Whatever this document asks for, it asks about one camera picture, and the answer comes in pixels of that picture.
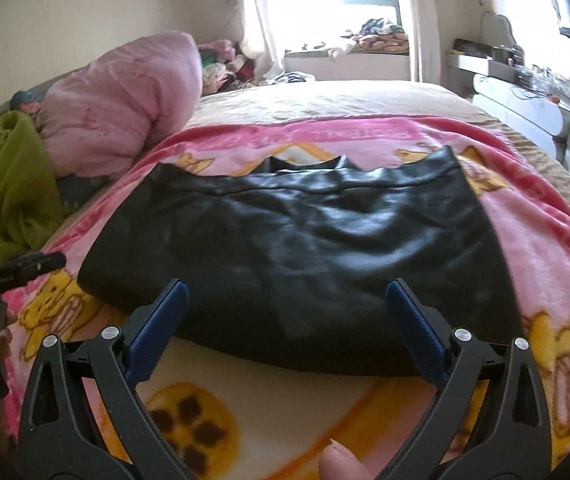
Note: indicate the pile of colourful clothes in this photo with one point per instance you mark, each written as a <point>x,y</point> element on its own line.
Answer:
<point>225,67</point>

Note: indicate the person's right hand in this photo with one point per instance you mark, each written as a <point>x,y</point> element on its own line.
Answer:
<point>345,462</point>

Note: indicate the clothes on windowsill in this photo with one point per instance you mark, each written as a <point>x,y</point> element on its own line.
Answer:
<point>375,35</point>

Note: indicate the white vanity table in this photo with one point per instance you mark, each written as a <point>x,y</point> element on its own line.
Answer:
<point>520,105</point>

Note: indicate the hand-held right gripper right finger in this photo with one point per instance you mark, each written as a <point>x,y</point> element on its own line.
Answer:
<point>415,327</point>

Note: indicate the black leather jacket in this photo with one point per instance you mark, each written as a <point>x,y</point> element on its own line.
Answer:
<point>290,250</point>

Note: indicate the white curtain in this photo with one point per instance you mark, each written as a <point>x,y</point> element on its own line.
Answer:
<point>420,15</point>
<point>257,15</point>

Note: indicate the pink quilt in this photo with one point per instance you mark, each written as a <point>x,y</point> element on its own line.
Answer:
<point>125,105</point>

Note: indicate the vanity mirror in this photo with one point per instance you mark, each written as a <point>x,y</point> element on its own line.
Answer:
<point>497,27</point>

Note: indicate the person's left hand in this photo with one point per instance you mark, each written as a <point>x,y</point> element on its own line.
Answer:
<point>6,332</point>

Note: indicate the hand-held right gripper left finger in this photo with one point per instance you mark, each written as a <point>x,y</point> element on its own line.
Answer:
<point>157,327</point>

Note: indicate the beige bed sheet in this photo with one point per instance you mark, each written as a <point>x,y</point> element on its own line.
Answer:
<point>340,97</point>

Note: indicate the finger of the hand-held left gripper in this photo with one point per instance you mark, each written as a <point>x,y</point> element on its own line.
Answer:
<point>30,267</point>

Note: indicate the olive green cloth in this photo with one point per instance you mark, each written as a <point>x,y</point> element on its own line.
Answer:
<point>15,185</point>

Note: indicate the pink printed bear blanket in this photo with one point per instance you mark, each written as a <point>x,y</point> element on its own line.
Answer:
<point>540,240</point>

